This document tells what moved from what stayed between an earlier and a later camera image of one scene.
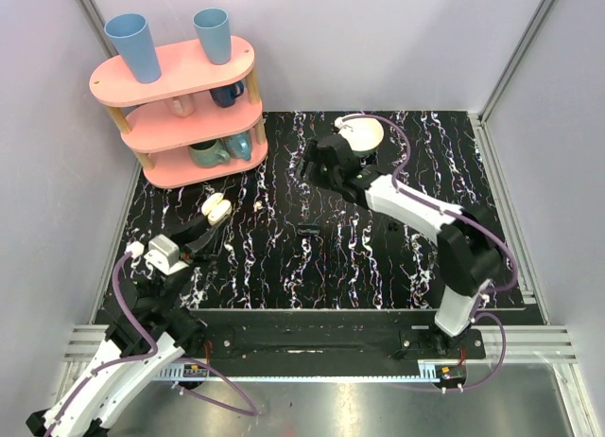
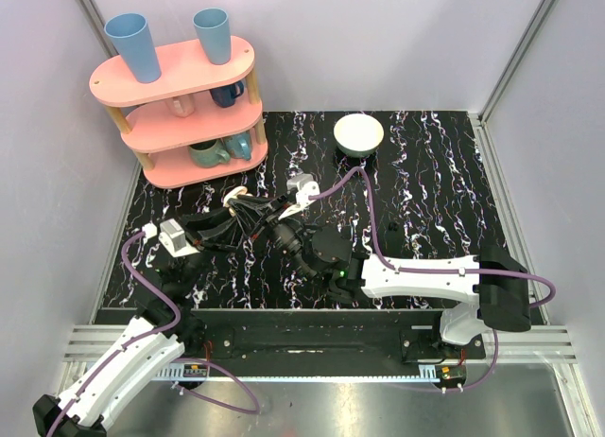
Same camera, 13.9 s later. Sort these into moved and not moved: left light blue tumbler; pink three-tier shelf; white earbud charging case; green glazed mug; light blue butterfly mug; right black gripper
Moved: right black gripper; white earbud charging case
Not moved: left light blue tumbler; green glazed mug; light blue butterfly mug; pink three-tier shelf
